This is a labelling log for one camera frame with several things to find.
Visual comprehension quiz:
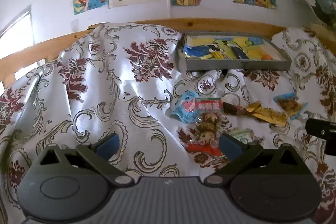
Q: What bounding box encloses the clear round biscuit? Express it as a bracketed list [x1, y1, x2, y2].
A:
[229, 128, 258, 144]

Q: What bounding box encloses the clear bag of chocolate balls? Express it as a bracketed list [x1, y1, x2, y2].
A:
[187, 98, 222, 157]

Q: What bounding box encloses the blue packet of brown chips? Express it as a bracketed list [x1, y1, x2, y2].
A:
[273, 92, 308, 120]

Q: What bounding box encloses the dark brown snack wrapper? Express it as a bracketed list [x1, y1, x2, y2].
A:
[222, 102, 246, 116]

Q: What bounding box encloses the gold foil snack packet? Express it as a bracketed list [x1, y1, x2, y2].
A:
[244, 102, 286, 127]

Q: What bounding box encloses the light blue pig snack packet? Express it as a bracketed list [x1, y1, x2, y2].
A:
[170, 90, 200, 124]

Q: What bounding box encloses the dark blue sachet packet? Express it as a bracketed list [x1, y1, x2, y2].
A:
[231, 46, 249, 60]

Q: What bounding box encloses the orange mandarin fruit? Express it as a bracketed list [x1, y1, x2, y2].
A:
[261, 54, 273, 60]

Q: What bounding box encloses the yellow snack packet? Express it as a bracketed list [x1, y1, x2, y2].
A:
[210, 50, 233, 60]

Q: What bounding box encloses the floral white bed sheet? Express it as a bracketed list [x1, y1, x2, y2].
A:
[1, 27, 335, 223]

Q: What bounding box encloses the grey tray with painting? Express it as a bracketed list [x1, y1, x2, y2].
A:
[182, 32, 291, 71]

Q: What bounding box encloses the wooden bed frame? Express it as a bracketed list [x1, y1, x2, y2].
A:
[0, 17, 336, 88]

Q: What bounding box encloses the white wall socket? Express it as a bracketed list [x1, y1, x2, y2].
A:
[70, 19, 79, 32]

